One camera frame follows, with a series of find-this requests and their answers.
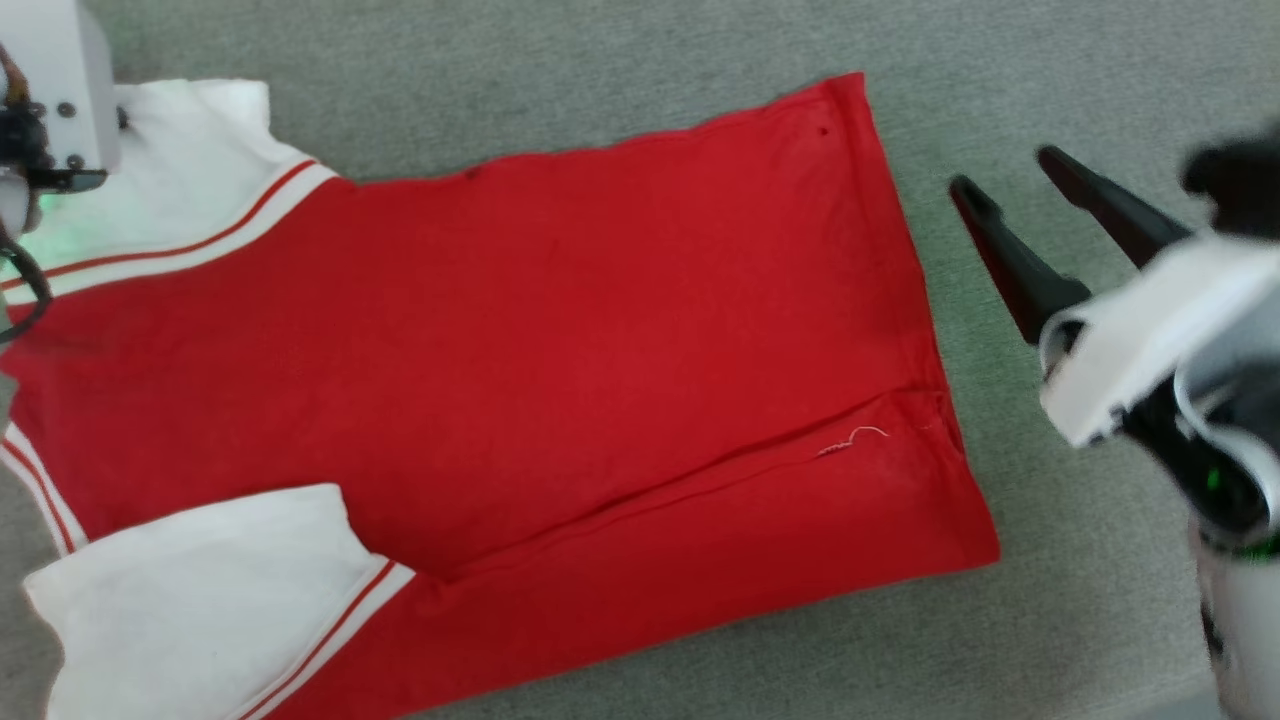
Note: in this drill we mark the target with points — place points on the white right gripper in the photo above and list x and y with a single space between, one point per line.
1150 330

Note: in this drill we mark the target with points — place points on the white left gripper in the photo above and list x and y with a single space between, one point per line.
50 70

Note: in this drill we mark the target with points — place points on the red white Bulls jersey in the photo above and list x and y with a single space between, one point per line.
550 350

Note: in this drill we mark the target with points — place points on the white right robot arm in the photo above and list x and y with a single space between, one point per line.
1245 630

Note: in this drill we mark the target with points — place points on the grey fabric sofa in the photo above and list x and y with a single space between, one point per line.
1050 600

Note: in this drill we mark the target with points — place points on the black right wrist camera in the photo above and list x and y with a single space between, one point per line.
1240 180

